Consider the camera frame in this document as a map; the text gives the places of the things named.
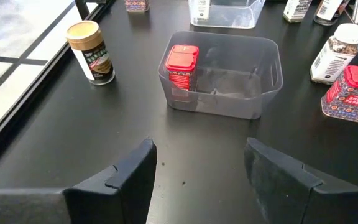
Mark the black aluminium table frame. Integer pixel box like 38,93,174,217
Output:
0,0,117,156

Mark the red-lidded smoked paprika tin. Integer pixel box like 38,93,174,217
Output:
165,44,200,99
320,64,358,123

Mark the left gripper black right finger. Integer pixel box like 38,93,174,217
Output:
243,136,358,224

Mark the red block at top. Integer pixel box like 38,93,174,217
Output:
124,0,150,13

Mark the gold-lidded cylindrical spice jar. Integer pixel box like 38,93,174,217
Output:
313,0,351,26

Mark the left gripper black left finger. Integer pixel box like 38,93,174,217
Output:
0,138,158,224

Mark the brown cup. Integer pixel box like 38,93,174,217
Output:
65,20,116,86

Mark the clear plastic bin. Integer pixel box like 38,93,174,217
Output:
187,0,266,30
157,30,284,121

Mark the white-lidded bagel seasoning jar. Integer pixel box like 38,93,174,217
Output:
309,23,358,85
283,0,313,24

